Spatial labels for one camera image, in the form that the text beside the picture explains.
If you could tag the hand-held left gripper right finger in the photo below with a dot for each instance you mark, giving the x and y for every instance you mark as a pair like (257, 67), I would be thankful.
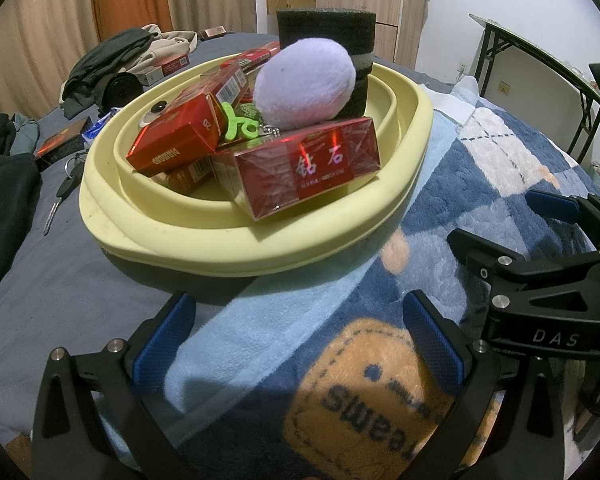
(432, 340)

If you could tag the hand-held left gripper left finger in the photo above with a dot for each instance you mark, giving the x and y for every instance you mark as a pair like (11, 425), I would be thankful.
(162, 345)

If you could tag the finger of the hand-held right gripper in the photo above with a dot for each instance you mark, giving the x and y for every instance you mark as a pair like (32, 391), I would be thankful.
(485, 252)
(552, 204)

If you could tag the yellow oval basin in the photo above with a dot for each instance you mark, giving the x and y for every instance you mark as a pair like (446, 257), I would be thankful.
(180, 240)

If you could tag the silver drink can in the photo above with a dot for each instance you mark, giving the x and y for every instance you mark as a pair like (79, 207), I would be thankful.
(155, 112)

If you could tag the pale purple plush ball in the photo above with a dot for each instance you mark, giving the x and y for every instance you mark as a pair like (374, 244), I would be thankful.
(305, 80)

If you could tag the black sponge roll grey band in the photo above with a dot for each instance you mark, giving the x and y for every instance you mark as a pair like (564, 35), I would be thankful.
(325, 25)

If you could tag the red white cigarette carton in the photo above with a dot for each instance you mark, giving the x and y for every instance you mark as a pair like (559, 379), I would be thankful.
(250, 57)

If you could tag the blue checkered blanket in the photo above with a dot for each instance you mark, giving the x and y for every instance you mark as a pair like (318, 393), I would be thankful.
(430, 200)

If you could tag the grey bed sheet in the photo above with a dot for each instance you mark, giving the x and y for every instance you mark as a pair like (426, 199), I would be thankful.
(55, 285)

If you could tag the white cloth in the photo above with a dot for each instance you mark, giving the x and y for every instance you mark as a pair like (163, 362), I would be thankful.
(455, 102)

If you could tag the black folding table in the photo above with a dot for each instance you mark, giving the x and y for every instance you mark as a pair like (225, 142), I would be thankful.
(530, 42)

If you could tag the black key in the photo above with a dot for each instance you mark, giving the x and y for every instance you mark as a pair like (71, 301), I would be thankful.
(67, 187)

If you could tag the black garment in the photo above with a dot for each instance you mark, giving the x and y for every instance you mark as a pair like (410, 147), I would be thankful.
(5, 200)

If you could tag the dark red box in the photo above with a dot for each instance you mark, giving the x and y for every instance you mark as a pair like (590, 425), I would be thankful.
(62, 142)

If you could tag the blue packet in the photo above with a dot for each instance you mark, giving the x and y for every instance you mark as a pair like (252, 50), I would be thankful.
(97, 127)

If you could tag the grey green cloth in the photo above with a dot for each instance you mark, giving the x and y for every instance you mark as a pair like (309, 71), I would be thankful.
(25, 132)

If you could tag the black round container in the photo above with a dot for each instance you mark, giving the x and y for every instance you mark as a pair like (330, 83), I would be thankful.
(122, 90)

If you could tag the red white cigarette pack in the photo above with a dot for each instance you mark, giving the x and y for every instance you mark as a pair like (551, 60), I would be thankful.
(167, 67)

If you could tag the dark green garment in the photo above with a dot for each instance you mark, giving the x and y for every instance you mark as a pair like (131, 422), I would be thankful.
(105, 52)

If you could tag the beige garment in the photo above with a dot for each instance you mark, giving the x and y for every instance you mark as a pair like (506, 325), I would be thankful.
(167, 45)

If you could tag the small pink box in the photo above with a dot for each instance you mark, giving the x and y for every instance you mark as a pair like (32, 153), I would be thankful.
(212, 32)

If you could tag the wall socket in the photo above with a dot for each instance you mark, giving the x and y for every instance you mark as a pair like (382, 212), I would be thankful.
(504, 88)

